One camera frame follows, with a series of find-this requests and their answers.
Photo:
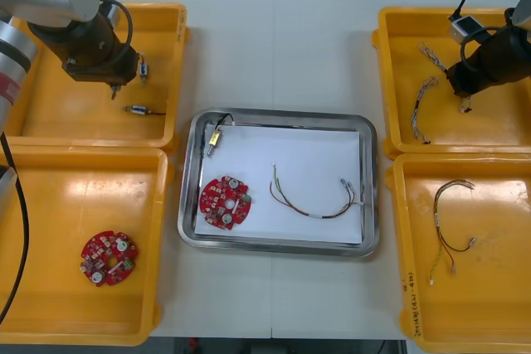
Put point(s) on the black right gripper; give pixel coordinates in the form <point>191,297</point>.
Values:
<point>469,74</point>

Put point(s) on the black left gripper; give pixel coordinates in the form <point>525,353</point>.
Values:
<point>108,68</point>

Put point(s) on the blue label solenoid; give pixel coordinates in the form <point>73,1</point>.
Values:
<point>144,69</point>
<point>114,90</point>

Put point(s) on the steel tray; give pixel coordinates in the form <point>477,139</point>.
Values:
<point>186,205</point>

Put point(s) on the round red circuit board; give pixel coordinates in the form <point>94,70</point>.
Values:
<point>97,254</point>
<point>211,205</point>

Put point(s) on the red black green-yellow harness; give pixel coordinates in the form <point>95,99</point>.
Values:
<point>437,218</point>
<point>315,215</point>

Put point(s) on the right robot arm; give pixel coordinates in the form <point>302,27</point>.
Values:
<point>520,14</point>

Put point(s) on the white label solenoid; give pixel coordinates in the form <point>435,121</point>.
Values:
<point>137,110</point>

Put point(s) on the yellow-orange plastic bin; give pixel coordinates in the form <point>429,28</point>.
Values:
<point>50,308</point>
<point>469,308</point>
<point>489,122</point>
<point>62,122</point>

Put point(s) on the white paper sheet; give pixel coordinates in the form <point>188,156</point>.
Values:
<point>298,151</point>

